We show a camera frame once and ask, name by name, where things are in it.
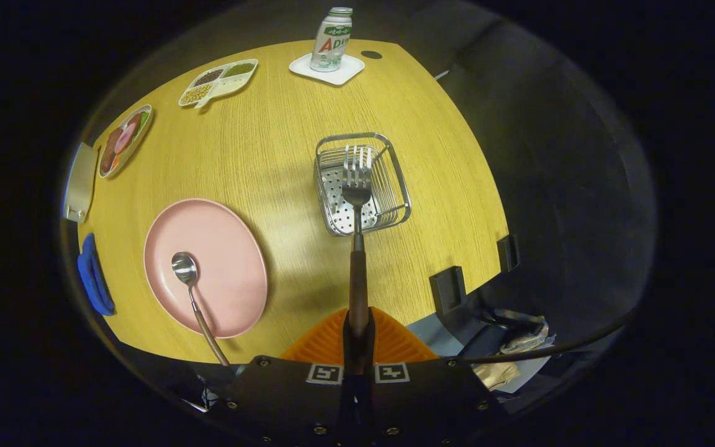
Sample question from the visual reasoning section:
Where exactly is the pile of yellow beans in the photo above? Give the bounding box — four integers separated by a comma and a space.
181, 84, 214, 105

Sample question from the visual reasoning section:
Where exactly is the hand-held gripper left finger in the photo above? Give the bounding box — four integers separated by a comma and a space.
199, 309, 358, 447

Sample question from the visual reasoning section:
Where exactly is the grey crumpled cloth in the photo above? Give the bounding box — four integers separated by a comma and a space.
497, 309, 551, 354

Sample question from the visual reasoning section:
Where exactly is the white square coaster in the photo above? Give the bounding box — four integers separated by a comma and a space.
289, 53, 366, 86

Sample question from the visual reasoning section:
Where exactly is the black cable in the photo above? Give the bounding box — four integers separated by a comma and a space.
457, 307, 644, 365

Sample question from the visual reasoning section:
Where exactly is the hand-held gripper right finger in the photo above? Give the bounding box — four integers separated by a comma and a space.
357, 307, 510, 447

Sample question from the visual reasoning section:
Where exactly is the pink ham slice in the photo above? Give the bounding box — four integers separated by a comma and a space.
114, 123, 136, 155

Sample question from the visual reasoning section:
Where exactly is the spoon with brown handle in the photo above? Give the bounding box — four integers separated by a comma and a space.
171, 251, 231, 367

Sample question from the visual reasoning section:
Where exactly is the metal wire basket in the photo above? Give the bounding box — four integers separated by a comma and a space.
313, 132, 412, 237

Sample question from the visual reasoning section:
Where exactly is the fork with brown handle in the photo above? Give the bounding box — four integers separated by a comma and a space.
341, 144, 374, 339

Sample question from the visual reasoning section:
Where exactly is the white drink bottle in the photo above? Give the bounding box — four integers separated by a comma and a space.
310, 7, 354, 73

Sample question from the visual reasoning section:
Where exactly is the white toaster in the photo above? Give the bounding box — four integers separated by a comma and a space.
63, 142, 99, 224

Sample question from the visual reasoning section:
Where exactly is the blue folded cloth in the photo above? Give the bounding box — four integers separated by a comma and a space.
76, 233, 116, 317

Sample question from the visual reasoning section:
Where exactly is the white divided tray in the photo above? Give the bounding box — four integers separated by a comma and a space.
178, 58, 259, 109

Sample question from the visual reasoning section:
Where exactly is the grey round food plate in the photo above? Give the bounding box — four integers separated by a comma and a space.
97, 104, 154, 179

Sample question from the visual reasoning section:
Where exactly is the black table clamp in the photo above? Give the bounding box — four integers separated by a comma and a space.
497, 234, 521, 273
429, 266, 467, 315

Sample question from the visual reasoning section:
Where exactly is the pink round plate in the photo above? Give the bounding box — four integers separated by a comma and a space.
143, 198, 269, 340

